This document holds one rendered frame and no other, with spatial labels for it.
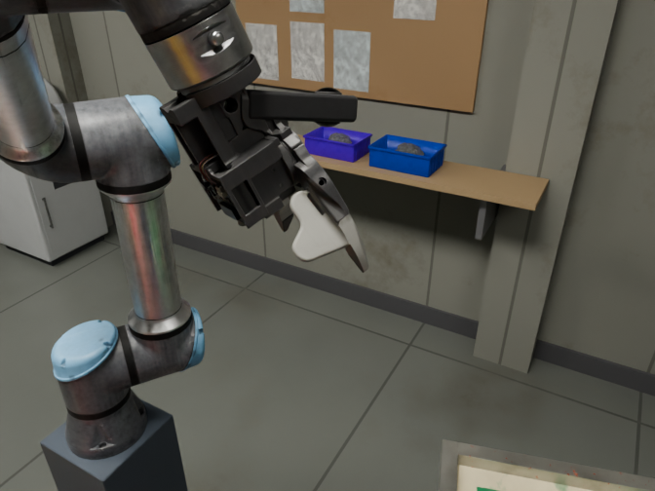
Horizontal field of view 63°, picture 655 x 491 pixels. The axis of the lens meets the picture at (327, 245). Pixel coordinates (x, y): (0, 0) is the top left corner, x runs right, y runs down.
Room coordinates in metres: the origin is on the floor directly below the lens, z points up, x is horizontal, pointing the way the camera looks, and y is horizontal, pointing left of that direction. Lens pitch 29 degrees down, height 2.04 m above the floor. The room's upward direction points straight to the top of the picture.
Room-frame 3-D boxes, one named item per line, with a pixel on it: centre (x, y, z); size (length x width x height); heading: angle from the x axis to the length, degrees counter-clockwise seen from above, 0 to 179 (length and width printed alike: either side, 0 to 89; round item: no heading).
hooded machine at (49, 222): (3.66, 2.12, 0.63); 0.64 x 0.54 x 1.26; 61
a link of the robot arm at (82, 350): (0.76, 0.43, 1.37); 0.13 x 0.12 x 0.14; 117
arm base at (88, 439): (0.75, 0.44, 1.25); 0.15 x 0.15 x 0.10
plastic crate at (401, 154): (2.42, -0.38, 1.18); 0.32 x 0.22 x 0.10; 61
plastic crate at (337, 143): (2.60, -0.05, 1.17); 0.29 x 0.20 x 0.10; 61
